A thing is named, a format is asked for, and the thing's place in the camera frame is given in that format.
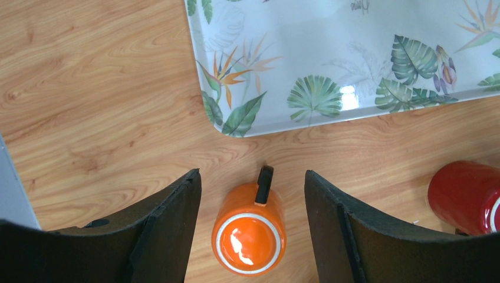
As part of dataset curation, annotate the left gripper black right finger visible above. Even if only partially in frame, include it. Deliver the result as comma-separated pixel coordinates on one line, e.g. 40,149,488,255
304,170,499,282

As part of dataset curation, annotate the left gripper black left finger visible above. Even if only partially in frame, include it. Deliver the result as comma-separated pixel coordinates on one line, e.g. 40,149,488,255
1,169,202,282

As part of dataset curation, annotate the orange mug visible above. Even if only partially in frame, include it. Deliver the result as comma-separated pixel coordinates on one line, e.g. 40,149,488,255
211,165,287,277

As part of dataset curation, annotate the red mug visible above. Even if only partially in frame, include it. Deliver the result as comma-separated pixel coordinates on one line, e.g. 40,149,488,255
427,160,499,236

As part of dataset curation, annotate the leaf pattern tray mat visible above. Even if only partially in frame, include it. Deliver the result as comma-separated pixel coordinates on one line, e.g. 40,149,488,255
185,1,499,137

